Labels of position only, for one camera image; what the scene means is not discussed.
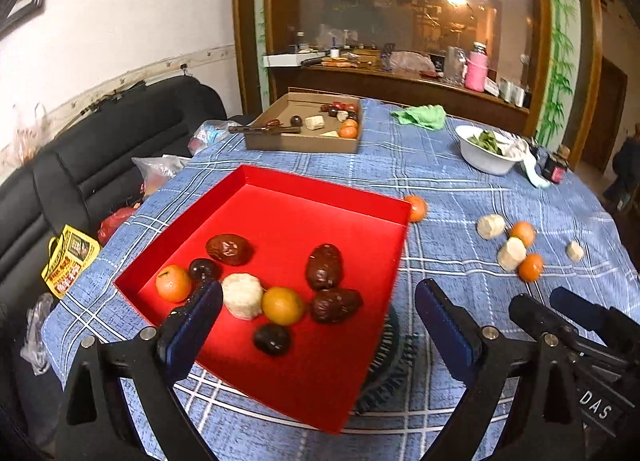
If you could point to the dried red date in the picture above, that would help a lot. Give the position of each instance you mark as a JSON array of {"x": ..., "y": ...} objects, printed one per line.
[
  {"x": 325, "y": 266},
  {"x": 227, "y": 248},
  {"x": 335, "y": 305}
]

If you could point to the white bowl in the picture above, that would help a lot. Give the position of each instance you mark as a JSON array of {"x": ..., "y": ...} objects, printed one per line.
[{"x": 487, "y": 158}]

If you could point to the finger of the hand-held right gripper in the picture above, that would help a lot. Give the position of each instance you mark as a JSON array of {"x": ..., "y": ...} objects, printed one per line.
[
  {"x": 532, "y": 312},
  {"x": 582, "y": 309}
]

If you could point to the bamboo wall painting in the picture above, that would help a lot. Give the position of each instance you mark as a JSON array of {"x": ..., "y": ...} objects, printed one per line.
[{"x": 560, "y": 66}]

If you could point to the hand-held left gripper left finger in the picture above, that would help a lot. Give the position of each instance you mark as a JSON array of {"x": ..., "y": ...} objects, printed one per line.
[{"x": 195, "y": 328}]

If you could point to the flat white box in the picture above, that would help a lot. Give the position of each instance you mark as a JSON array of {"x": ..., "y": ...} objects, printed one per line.
[{"x": 285, "y": 59}]

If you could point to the cardboard box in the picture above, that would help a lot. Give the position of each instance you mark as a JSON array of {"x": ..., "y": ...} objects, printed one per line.
[{"x": 300, "y": 142}]

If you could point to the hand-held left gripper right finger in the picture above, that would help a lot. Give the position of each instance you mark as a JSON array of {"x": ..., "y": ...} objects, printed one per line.
[{"x": 445, "y": 328}]

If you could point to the glass pitcher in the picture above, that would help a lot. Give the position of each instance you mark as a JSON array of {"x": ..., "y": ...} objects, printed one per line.
[{"x": 452, "y": 66}]

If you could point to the clear plastic bag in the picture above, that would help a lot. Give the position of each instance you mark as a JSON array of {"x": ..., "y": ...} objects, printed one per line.
[
  {"x": 160, "y": 168},
  {"x": 35, "y": 336}
]

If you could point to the leafy greens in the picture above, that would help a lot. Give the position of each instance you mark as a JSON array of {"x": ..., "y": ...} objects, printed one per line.
[{"x": 485, "y": 140}]

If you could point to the red plastic bag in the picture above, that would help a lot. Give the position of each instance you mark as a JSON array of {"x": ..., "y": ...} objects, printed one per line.
[{"x": 115, "y": 226}]

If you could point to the red tray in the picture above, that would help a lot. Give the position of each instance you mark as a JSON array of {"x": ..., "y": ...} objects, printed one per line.
[{"x": 300, "y": 221}]

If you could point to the orange mandarin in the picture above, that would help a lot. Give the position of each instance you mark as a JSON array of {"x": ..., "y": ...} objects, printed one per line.
[
  {"x": 348, "y": 130},
  {"x": 415, "y": 208},
  {"x": 173, "y": 283},
  {"x": 282, "y": 306},
  {"x": 522, "y": 233},
  {"x": 530, "y": 267}
]

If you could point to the dark jar with red label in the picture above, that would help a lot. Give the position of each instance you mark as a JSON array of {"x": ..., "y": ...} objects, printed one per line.
[{"x": 555, "y": 163}]

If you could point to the green cloth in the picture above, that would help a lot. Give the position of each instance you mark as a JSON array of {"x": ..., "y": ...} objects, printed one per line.
[{"x": 420, "y": 116}]

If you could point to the pink thermos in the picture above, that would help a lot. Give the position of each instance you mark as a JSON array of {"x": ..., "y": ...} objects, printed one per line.
[{"x": 476, "y": 68}]

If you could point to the peeled sugarcane piece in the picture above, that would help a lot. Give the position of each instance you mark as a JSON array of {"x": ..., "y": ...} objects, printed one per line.
[
  {"x": 490, "y": 227},
  {"x": 314, "y": 122},
  {"x": 242, "y": 296},
  {"x": 511, "y": 253},
  {"x": 575, "y": 251}
]

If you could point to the wooden cabinet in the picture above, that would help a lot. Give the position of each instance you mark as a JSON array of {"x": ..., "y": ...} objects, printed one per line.
[{"x": 400, "y": 88}]

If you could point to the blue white packet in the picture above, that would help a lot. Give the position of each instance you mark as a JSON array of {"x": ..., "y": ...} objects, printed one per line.
[{"x": 210, "y": 133}]

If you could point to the crumpled plastic bag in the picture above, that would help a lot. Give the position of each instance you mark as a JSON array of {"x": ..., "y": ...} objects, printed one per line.
[{"x": 410, "y": 61}]

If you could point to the small black object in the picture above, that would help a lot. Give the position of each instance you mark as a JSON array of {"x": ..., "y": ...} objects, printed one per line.
[{"x": 534, "y": 147}]

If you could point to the white containers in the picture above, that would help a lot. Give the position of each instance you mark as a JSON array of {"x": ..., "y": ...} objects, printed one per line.
[{"x": 510, "y": 88}]

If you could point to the black sofa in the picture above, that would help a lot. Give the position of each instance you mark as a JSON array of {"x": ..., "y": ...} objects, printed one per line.
[{"x": 100, "y": 156}]

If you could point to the yellow printed bag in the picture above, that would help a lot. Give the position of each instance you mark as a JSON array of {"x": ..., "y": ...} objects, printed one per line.
[{"x": 70, "y": 256}]

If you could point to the white sock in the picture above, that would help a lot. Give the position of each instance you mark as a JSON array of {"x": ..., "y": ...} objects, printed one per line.
[{"x": 530, "y": 166}]

